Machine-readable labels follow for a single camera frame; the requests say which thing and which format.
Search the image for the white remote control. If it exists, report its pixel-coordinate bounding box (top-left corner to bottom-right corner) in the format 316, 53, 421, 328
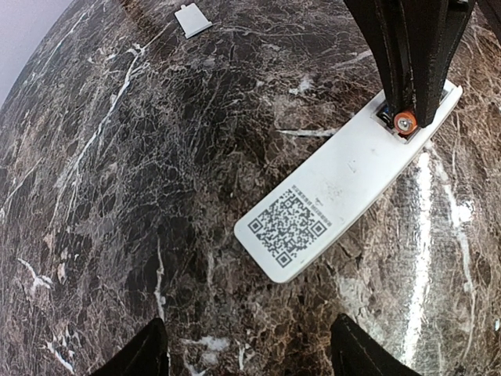
234, 81, 463, 284

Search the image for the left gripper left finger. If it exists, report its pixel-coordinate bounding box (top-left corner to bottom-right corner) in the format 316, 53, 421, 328
92, 317, 169, 376

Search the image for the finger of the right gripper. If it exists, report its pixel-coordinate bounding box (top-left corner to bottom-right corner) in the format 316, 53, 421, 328
402, 0, 475, 128
344, 0, 413, 117

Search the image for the orange battery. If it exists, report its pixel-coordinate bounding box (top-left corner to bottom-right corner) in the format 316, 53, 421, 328
393, 110, 418, 136

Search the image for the white battery cover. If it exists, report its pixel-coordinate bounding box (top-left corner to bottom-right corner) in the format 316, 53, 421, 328
175, 3, 213, 39

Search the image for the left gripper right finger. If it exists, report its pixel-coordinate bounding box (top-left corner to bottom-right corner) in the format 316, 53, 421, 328
330, 313, 420, 376

